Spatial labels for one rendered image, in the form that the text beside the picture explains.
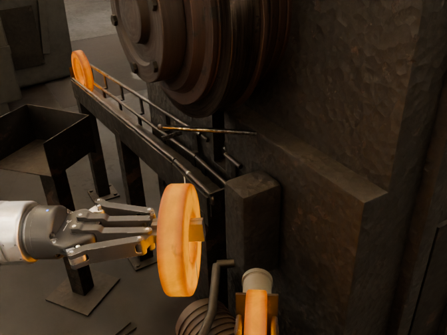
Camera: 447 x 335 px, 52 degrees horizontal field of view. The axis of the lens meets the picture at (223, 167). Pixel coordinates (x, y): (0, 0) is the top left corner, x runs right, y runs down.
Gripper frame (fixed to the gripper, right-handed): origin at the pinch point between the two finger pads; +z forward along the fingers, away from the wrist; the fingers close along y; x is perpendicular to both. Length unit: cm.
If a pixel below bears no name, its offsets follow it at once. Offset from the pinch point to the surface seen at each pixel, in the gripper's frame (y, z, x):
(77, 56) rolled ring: -136, -66, -15
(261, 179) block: -32.1, 10.7, -12.8
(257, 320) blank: 2.6, 10.2, -15.1
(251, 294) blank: -2.5, 9.1, -15.1
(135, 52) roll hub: -47, -15, 11
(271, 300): -7.6, 12.1, -21.9
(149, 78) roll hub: -39.3, -11.2, 7.6
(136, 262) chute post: -90, -43, -89
